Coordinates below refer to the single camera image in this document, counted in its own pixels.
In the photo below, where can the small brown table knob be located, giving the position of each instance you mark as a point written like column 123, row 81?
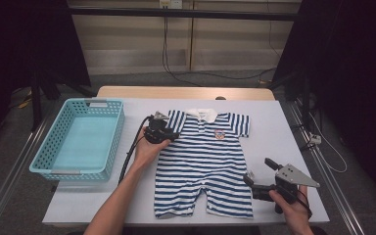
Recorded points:
column 220, row 98

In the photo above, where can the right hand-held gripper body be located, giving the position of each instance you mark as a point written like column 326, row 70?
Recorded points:
column 287, row 178

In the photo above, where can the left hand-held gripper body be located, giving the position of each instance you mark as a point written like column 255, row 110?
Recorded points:
column 156, row 133

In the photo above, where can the white wall socket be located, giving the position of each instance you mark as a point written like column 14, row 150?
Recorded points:
column 170, row 4

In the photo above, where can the light blue plastic basket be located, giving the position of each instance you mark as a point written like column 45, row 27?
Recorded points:
column 84, row 140

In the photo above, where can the metal floor rail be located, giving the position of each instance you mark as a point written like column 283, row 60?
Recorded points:
column 9, row 182
column 329, row 176

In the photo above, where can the black metal stand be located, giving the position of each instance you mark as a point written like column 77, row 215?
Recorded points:
column 36, row 98

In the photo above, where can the person's left hand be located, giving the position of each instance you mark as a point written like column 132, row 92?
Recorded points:
column 147, row 153

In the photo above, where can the blue white striped baby romper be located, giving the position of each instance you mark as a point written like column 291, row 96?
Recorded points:
column 202, row 163

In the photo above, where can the black curtain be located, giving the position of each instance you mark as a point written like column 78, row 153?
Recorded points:
column 19, row 49
column 355, row 81

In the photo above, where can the person's right hand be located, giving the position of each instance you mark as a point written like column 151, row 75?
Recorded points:
column 297, row 213

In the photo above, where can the wooden table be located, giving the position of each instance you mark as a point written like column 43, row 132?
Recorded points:
column 176, row 93

